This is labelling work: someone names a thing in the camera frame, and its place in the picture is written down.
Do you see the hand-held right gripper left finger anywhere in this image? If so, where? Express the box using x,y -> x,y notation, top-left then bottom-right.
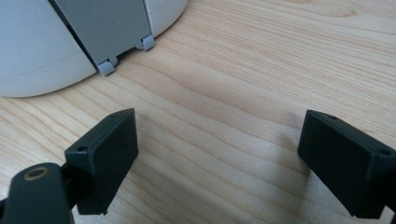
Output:
64,107 -> 139,217

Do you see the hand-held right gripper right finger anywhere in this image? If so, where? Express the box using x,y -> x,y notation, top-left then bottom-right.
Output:
297,109 -> 396,219

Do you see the white pedal bin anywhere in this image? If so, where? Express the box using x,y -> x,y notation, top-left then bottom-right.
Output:
0,0 -> 190,98

